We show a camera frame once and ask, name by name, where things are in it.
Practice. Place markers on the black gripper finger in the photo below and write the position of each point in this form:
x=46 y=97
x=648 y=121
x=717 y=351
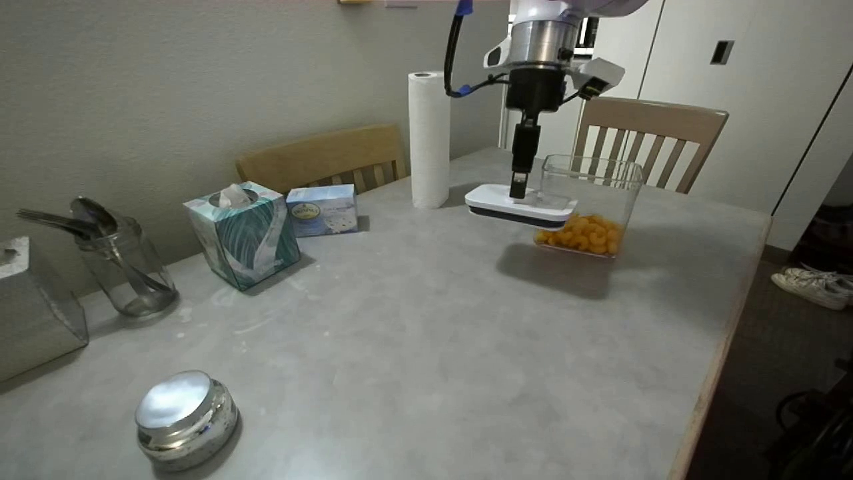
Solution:
x=518 y=155
x=532 y=143

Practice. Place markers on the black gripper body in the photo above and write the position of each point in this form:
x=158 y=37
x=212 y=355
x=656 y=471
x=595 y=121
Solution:
x=536 y=89

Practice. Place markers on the white rectangular container lid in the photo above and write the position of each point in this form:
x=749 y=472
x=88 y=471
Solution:
x=543 y=209

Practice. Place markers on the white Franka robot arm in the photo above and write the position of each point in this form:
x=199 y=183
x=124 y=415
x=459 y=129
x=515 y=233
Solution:
x=543 y=41

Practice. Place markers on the clear plastic food container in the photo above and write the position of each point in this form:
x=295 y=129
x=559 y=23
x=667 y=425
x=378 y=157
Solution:
x=603 y=189

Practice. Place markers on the round silver metal lid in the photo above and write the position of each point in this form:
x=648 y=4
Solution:
x=186 y=416

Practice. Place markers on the black microwave oven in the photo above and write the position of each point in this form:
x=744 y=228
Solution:
x=587 y=32

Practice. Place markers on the white paper towel roll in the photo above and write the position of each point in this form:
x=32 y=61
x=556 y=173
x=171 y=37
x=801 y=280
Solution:
x=431 y=136

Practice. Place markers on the orange snack pieces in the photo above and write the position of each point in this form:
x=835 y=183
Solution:
x=583 y=235

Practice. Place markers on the wooden slat-back chair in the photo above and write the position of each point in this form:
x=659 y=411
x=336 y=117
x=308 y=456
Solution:
x=663 y=115

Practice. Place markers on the blue flat tissue box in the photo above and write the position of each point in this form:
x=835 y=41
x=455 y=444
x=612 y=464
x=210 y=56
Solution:
x=320 y=212

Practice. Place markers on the teal cube tissue box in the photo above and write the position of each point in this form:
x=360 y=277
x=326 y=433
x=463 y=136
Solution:
x=244 y=235

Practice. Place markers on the white sneaker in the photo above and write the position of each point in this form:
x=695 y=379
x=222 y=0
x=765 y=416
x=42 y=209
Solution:
x=813 y=285

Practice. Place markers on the clear glass utensil jar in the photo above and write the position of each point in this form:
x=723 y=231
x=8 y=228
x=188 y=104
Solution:
x=128 y=269

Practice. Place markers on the metal spoon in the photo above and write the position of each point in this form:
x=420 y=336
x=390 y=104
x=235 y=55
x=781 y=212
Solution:
x=94 y=213

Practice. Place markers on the clear acrylic box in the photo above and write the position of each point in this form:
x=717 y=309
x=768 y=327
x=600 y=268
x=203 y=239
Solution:
x=31 y=320

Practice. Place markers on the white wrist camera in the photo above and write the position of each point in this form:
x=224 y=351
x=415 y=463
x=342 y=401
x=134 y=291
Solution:
x=599 y=76

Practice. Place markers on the black wall switch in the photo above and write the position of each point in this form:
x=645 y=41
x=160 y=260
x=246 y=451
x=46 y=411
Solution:
x=723 y=52

